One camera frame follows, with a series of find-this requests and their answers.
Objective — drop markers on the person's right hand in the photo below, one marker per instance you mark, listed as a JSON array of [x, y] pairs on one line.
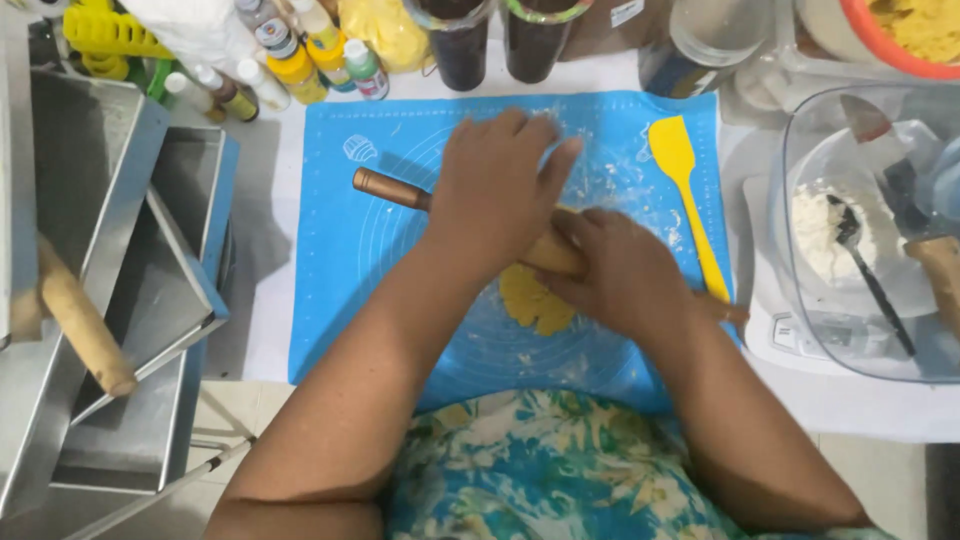
[[630, 277]]

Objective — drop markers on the person's left hand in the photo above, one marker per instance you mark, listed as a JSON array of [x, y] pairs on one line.
[[487, 195]]

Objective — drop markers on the brown wooden rolling pin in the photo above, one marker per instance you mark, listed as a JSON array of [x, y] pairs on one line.
[[390, 187]]

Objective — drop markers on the yellow dough piece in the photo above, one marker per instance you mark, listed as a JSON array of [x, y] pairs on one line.
[[529, 304]]

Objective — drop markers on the yellow silicone spatula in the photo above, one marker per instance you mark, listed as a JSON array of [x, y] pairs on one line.
[[679, 161]]

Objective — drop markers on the white kitchen scale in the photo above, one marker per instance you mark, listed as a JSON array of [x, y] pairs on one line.
[[765, 330]]

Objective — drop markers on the dark filled clear jar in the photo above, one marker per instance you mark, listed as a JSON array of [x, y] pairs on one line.
[[457, 49]]

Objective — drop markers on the blue silicone baking mat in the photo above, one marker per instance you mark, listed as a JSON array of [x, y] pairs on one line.
[[360, 285]]

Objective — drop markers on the dark jar with green rim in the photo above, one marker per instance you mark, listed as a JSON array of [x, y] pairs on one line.
[[536, 45]]

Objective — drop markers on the green food colour bottle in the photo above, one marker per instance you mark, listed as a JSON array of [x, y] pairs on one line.
[[367, 73]]

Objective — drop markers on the bag of yellow powder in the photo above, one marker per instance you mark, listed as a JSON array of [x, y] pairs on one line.
[[386, 34]]

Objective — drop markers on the white flour heap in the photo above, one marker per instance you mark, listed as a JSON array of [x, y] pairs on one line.
[[817, 236]]

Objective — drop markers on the brown packet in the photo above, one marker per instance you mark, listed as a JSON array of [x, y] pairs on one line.
[[607, 26]]

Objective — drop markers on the blue green floral dress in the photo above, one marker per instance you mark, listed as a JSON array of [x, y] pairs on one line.
[[555, 472]]

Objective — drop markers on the clear plastic mixing bowl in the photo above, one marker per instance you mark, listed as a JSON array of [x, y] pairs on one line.
[[832, 337]]

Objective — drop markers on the yellow food colour bottle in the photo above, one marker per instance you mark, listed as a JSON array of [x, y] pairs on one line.
[[294, 69], [328, 51]]

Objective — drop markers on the black spoon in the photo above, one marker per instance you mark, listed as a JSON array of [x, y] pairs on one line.
[[862, 262]]

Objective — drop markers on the white table cover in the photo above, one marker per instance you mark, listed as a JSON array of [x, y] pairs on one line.
[[266, 300]]

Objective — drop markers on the clear glass jar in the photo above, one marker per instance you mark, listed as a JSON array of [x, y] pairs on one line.
[[705, 41]]

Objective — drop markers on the small white bottle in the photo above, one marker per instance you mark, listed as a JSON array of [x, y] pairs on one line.
[[264, 86]]

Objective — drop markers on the small brown white-capped bottle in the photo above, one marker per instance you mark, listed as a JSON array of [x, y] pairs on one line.
[[232, 97]]

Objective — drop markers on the medium metal baking tin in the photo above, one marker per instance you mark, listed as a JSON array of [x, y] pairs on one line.
[[169, 277]]

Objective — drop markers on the orange bowl of yellow mix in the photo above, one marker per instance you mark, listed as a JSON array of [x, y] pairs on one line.
[[907, 30]]

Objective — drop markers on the yellow plastic rack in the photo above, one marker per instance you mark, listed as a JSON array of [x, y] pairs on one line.
[[105, 37]]

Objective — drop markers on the large metal baking tin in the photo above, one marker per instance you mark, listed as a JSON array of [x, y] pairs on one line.
[[67, 172]]

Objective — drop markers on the pale wooden rolling pin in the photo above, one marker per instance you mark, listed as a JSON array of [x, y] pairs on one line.
[[82, 322]]

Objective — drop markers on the white metal rod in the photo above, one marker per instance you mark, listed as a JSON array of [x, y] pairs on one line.
[[165, 487]]

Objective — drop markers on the small metal baking tin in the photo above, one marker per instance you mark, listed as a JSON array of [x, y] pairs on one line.
[[127, 442]]

